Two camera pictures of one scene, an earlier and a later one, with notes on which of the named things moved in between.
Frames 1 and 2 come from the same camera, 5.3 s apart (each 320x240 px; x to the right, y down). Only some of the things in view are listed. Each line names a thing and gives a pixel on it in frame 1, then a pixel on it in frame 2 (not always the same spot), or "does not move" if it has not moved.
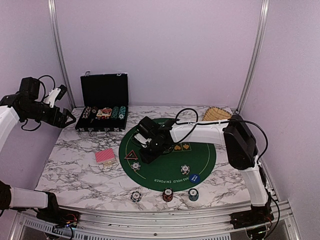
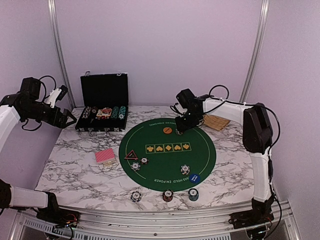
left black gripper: (60, 123) does not move
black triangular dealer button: (131, 155) does not move
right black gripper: (147, 158) to (181, 127)
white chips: (136, 165) does not move
